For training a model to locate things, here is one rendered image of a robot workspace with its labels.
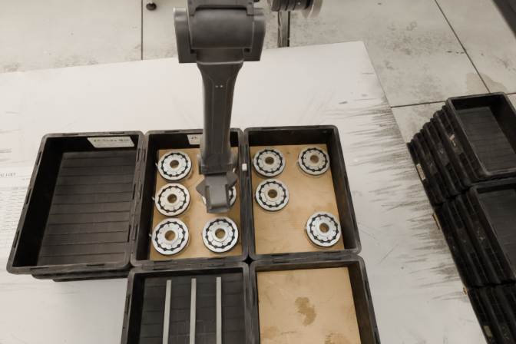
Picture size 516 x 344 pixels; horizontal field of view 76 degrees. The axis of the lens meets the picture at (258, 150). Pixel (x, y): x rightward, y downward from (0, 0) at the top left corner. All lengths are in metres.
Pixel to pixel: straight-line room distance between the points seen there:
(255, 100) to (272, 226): 0.57
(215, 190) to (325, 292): 0.44
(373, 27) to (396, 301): 2.17
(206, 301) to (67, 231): 0.45
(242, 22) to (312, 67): 1.11
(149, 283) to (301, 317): 0.42
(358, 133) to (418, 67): 1.46
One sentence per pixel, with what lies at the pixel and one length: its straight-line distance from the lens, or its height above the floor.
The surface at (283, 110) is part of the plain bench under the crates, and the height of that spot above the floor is 0.70.
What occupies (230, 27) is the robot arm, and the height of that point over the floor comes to 1.53.
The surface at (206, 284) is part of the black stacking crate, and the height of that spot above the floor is 0.83.
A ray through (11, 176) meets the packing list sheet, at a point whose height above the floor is 0.70.
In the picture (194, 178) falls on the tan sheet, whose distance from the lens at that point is 1.07.
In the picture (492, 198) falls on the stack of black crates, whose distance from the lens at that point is 1.90.
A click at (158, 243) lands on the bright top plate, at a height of 0.86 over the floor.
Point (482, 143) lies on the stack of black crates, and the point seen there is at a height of 0.49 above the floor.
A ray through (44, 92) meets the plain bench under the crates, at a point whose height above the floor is 0.70.
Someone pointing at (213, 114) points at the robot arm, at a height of 1.36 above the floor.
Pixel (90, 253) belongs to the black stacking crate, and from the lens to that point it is 1.08.
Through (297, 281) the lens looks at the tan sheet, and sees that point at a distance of 0.99.
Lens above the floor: 1.81
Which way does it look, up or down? 63 degrees down
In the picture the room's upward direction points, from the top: 5 degrees clockwise
